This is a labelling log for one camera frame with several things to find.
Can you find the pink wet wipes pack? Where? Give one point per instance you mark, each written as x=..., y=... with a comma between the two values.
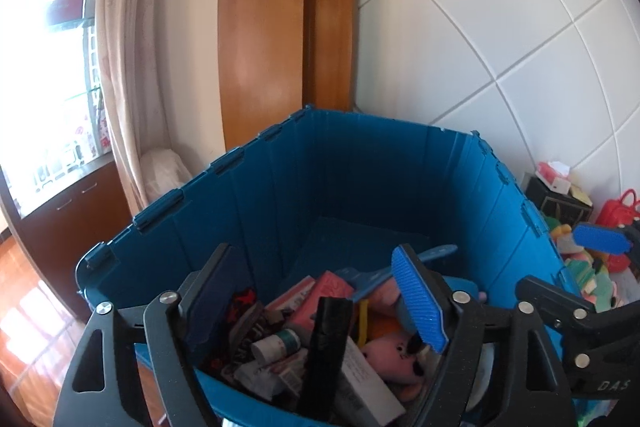
x=325, y=294

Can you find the black long box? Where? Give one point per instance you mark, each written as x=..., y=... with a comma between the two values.
x=325, y=357

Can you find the pink plush toy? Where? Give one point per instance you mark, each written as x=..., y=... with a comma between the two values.
x=395, y=354

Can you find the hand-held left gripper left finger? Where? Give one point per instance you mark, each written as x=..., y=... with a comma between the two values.
x=210, y=307

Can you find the white barcode box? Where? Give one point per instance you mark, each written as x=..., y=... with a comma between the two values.
x=362, y=382

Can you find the red black item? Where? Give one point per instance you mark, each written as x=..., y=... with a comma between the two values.
x=237, y=302

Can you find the black white snack packet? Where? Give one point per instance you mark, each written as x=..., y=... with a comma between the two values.
x=250, y=337

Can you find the blue plastic crate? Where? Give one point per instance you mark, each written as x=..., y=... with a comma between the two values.
x=350, y=167

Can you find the yellow slingshot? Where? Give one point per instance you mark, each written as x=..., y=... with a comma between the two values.
x=364, y=319

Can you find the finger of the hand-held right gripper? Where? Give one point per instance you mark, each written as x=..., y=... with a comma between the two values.
x=555, y=299
x=597, y=239

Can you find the brown wooden cabinet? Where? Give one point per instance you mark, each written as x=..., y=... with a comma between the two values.
x=65, y=227

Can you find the black cardboard box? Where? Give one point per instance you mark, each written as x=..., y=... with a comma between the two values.
x=555, y=204

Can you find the green frog plush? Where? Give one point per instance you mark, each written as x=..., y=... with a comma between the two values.
x=555, y=224

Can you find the red white small box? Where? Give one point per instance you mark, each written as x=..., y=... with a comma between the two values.
x=290, y=294

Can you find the beige curtain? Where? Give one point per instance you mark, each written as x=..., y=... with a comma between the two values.
x=145, y=32

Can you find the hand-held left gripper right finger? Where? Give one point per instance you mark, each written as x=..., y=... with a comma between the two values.
x=417, y=297

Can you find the white plastic bag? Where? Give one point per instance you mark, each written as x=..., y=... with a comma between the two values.
x=162, y=174

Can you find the wooden door frame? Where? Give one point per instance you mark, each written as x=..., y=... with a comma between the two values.
x=280, y=32

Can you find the small white bottle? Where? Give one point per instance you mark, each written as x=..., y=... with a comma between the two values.
x=275, y=344

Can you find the yellow flat packet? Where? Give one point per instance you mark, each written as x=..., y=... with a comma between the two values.
x=581, y=196

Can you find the white sachet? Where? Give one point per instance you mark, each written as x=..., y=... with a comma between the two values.
x=270, y=372

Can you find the window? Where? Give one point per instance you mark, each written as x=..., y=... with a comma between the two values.
x=45, y=57

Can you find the red toy suitcase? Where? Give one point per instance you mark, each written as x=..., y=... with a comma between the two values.
x=620, y=209

